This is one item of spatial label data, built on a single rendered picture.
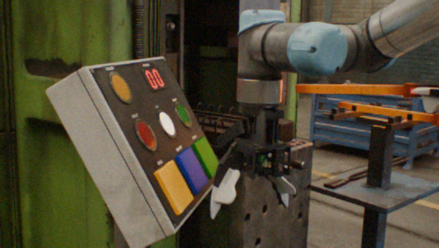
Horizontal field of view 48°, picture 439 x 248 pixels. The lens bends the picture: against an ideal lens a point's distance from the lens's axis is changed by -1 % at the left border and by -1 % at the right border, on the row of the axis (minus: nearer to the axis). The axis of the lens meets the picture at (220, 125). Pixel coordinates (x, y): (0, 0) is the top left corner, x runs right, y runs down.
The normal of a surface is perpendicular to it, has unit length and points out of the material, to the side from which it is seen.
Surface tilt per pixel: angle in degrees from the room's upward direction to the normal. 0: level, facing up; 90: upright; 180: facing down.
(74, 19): 89
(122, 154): 90
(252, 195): 90
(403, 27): 110
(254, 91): 90
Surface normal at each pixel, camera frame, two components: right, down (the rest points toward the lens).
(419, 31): -0.42, 0.75
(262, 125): -0.90, 0.06
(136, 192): -0.22, 0.18
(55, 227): -0.62, 0.13
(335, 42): 0.55, 0.17
